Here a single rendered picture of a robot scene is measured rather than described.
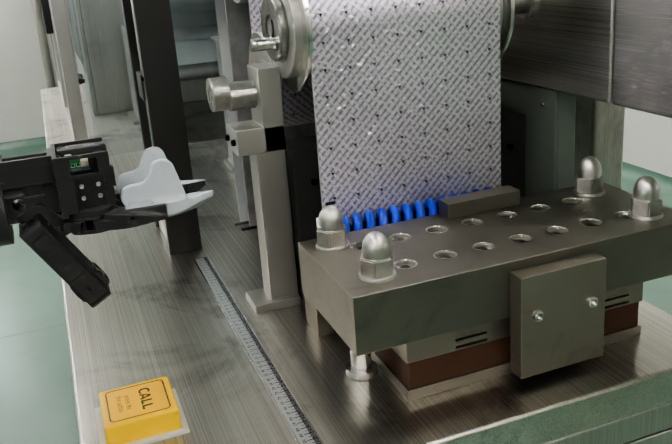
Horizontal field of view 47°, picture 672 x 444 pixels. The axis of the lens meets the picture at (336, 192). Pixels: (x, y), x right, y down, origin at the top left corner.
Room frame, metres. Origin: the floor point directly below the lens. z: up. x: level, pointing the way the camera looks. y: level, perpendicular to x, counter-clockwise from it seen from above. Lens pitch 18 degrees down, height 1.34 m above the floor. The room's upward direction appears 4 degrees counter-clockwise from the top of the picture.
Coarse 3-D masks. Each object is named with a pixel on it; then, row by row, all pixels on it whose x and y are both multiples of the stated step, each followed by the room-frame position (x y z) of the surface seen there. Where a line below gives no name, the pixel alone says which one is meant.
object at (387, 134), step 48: (336, 96) 0.85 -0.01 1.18; (384, 96) 0.87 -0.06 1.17; (432, 96) 0.89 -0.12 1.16; (480, 96) 0.91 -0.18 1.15; (336, 144) 0.85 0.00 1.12; (384, 144) 0.87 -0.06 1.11; (432, 144) 0.89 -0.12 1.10; (480, 144) 0.91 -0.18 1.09; (336, 192) 0.85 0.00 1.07; (384, 192) 0.87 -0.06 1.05; (432, 192) 0.89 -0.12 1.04
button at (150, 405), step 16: (144, 384) 0.70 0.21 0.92; (160, 384) 0.70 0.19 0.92; (112, 400) 0.67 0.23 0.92; (128, 400) 0.67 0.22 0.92; (144, 400) 0.67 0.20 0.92; (160, 400) 0.67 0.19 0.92; (112, 416) 0.64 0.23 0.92; (128, 416) 0.64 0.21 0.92; (144, 416) 0.64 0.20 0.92; (160, 416) 0.64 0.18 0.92; (176, 416) 0.65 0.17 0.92; (112, 432) 0.63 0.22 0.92; (128, 432) 0.63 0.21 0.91; (144, 432) 0.64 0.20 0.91; (160, 432) 0.64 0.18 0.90
